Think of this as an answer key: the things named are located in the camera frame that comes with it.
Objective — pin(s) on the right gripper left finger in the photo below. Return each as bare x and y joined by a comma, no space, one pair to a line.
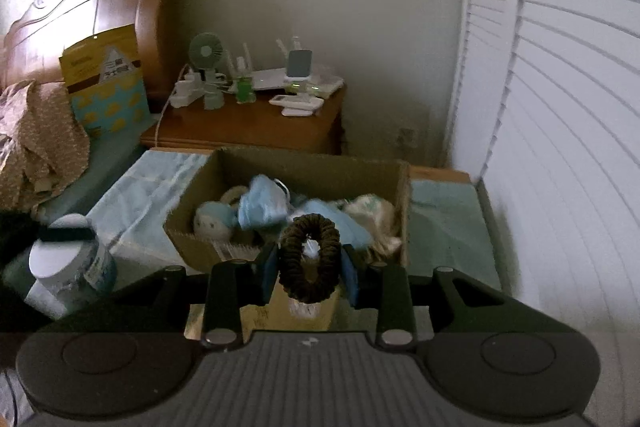
233,285

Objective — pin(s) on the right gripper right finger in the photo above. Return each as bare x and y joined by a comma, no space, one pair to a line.
384,288

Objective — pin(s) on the dark brown scrunchie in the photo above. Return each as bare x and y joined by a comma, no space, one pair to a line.
310,258

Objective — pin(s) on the clear plastic bag blue item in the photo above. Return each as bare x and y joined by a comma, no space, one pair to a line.
351,232

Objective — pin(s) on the light blue face mask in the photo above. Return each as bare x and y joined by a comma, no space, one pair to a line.
266,203

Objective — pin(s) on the white scrunchie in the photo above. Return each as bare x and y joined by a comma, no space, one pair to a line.
232,197

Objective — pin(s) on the white blue plush toy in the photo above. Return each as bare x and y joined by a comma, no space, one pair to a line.
215,221

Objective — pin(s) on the white green cloth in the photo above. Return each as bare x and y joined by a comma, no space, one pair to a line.
377,216

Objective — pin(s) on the cardboard box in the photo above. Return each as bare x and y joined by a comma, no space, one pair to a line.
276,227

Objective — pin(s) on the wooden nightstand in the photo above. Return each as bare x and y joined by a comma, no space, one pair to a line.
195,127

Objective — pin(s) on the white round lid jar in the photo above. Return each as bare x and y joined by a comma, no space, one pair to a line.
72,268

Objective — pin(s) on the green small bottle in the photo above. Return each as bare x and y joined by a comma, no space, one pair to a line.
244,90

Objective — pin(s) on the white remote control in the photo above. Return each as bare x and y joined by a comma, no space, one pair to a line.
297,101

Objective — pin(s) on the white power strip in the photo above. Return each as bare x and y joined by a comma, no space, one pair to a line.
187,90

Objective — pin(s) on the white router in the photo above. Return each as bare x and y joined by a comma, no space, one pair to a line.
322,83

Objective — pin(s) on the small grey screen device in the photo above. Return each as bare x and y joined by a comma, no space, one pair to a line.
299,64

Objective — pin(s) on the green desk fan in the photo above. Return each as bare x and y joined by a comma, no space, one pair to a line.
205,52

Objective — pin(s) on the brown floral blanket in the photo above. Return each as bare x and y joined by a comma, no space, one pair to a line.
44,149

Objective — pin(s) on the yellow blue snack bag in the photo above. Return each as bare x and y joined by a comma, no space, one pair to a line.
103,78

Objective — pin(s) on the white louvered closet door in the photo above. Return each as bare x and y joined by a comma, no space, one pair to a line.
545,119

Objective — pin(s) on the wooden headboard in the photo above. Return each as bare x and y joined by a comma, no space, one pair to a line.
33,44

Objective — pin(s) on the wall outlet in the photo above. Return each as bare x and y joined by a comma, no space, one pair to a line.
407,138

